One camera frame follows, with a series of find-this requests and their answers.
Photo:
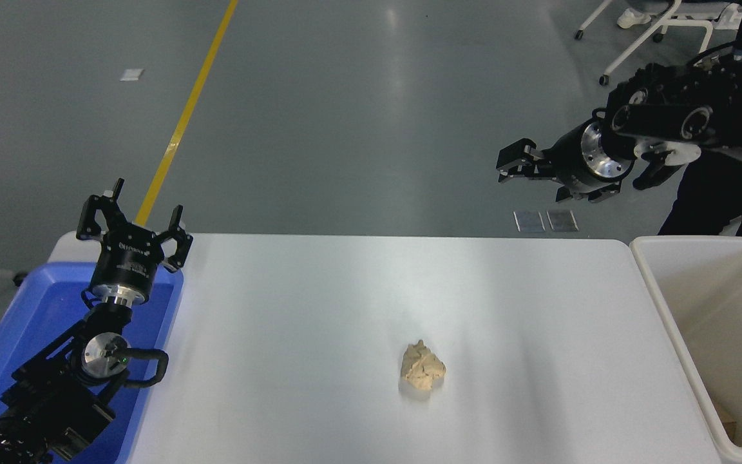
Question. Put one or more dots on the white chair with casters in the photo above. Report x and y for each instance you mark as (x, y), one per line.
(680, 24)

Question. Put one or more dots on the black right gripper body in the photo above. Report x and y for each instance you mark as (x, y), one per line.
(570, 167)

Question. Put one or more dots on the large pale plastic bin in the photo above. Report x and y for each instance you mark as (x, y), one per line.
(732, 335)

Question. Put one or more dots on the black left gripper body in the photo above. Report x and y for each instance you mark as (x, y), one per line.
(127, 261)

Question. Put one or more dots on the white paper scrap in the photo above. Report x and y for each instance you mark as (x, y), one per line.
(131, 75)

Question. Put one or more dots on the person's foot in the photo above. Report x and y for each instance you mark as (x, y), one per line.
(634, 18)

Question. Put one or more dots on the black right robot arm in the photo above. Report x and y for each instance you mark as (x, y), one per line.
(661, 119)

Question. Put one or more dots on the blue plastic tray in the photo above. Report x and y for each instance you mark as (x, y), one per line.
(39, 303)

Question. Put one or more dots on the crumpled tan paper ball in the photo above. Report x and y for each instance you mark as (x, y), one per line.
(422, 368)

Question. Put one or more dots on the grey metal floor plate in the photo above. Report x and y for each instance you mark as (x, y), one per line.
(562, 220)
(529, 221)

